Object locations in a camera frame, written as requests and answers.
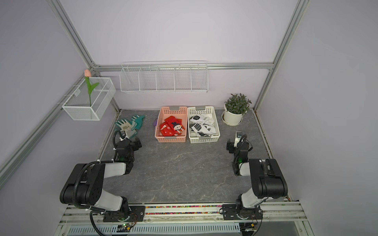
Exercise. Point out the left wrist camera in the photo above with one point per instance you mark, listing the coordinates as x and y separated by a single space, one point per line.
123 135

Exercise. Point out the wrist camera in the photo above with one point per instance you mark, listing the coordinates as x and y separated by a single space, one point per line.
123 135
238 137

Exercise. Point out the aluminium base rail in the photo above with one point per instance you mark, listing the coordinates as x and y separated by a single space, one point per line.
213 213

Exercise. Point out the white mesh wall box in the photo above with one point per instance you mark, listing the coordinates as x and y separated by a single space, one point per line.
77 105

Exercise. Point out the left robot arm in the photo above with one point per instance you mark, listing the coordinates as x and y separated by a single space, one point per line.
84 187

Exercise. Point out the white plastic basket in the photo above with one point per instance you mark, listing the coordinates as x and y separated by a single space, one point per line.
208 111

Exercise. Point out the red penguin sock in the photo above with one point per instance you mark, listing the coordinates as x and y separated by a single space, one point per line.
175 124

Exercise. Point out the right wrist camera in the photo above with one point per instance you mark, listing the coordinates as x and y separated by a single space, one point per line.
238 137

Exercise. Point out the white sock grey bird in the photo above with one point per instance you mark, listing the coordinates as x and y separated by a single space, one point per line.
204 130

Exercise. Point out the green white garden glove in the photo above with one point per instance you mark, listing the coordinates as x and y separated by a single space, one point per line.
126 126

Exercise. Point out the white sock hexagon patch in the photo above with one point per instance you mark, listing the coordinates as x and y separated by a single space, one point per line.
199 119

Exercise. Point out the white wire wall shelf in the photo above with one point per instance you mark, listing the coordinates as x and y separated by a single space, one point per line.
164 76

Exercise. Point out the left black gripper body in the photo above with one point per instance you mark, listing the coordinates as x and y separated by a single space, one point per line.
135 145

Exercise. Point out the artificial pink tulip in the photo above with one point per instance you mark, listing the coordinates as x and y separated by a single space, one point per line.
90 86

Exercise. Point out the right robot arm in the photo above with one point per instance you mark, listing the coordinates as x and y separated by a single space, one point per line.
267 183

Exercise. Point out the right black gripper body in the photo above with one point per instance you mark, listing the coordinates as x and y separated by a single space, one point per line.
230 145

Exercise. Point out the potted green plant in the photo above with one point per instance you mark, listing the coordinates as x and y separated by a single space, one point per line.
235 108

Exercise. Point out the pink plastic basket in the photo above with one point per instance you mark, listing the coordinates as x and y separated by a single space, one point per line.
179 112

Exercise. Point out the red santa sock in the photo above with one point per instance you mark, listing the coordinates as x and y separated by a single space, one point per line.
166 130

